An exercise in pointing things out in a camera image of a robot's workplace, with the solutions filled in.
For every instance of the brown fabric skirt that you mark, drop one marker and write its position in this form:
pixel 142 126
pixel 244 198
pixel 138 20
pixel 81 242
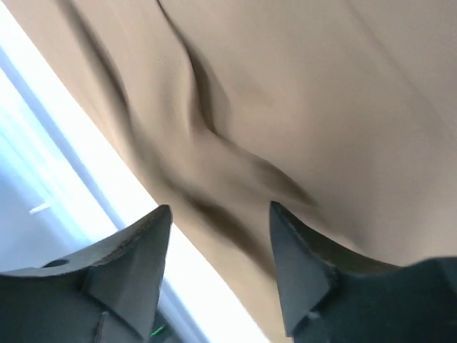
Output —
pixel 343 111

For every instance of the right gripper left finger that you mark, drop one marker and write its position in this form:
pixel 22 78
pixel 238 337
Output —
pixel 107 292

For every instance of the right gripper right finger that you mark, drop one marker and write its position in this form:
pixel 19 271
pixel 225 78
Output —
pixel 329 293

